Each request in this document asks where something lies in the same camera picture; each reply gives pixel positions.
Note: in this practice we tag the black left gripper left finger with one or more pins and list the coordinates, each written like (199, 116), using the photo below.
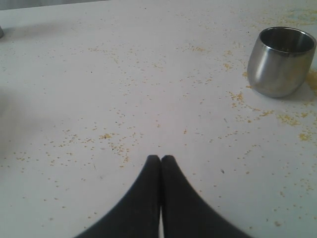
(137, 213)

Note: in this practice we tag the stainless steel cup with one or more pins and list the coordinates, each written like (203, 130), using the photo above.
(280, 61)

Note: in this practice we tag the grey object at table edge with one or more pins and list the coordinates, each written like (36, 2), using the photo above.
(1, 32)

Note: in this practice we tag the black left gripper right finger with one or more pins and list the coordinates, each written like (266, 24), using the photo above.
(184, 213)

